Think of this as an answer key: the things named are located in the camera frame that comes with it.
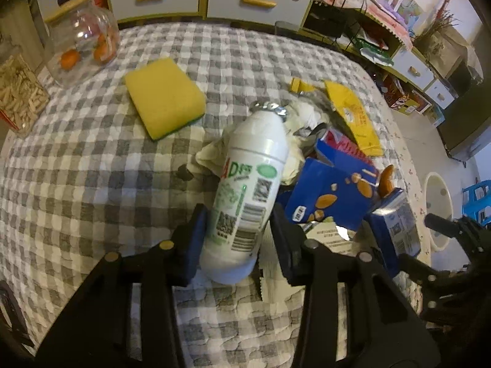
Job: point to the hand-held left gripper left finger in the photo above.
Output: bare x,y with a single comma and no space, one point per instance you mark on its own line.
191,239

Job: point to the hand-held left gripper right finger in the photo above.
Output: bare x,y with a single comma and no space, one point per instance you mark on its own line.
285,249

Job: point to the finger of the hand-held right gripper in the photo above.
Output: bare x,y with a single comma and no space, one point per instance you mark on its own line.
441,223
422,272

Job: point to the white plastic bin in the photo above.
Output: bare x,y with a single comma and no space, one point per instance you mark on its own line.
437,199

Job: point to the small blue carton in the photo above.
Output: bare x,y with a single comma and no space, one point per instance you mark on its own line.
404,222

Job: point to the white plastic bottle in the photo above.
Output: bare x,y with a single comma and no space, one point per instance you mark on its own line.
249,161

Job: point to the yellow snack packet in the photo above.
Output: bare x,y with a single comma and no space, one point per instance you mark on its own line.
356,119

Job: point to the blue plastic stool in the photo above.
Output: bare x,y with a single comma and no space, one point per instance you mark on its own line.
477,199

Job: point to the large blue nut carton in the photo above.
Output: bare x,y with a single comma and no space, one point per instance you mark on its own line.
326,184

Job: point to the dark grey fridge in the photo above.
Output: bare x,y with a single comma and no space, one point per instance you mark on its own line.
468,138

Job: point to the light blue box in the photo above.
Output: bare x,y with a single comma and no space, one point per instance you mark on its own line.
437,115

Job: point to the grey checked tablecloth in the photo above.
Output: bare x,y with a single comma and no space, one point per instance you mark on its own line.
96,184

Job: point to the red picture box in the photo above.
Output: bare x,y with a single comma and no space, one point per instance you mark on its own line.
419,102

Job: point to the crumpled cream tissue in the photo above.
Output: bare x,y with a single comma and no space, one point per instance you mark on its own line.
303,117

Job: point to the cartoon cardboard box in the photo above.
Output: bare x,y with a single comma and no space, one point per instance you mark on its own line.
397,96

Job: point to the yellow sponge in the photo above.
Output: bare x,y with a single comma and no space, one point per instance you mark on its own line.
165,96

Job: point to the black microwave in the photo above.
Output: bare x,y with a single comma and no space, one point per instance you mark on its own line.
462,76

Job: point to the yellow wrapper scrap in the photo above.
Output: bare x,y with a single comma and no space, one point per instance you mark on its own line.
299,84

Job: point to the green white bags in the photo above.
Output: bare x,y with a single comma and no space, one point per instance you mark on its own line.
374,51

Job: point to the dark chair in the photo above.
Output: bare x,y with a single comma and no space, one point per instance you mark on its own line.
11,314

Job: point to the dried grass bouquet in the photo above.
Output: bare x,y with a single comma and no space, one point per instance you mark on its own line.
437,27

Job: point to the pink cloth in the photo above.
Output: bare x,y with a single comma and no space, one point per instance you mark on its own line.
399,27

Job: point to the small orange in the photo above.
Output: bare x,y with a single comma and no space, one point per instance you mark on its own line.
70,59
103,48

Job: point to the colourful map poster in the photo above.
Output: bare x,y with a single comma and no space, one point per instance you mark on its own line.
412,9

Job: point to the black box device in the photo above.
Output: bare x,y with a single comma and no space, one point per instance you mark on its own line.
326,21

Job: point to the round glass jar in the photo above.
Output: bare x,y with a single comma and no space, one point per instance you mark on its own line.
86,27

